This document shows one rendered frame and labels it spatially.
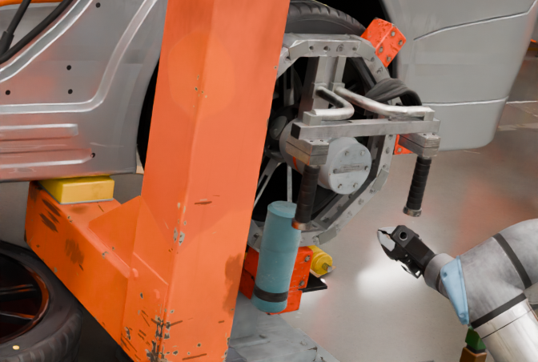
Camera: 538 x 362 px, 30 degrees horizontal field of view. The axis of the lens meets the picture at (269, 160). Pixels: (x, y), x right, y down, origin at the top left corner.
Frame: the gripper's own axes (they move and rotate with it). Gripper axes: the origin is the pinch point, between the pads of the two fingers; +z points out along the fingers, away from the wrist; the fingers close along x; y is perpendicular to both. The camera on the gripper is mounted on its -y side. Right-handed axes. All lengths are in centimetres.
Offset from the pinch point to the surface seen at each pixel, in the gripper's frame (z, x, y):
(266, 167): 17.4, -9.3, -27.7
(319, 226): 9.5, -9.8, -7.9
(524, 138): 207, 172, 269
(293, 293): 6.2, -26.8, -1.5
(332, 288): 76, -5, 86
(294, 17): 15, 18, -56
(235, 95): -30, -16, -85
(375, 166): 8.0, 11.6, -8.9
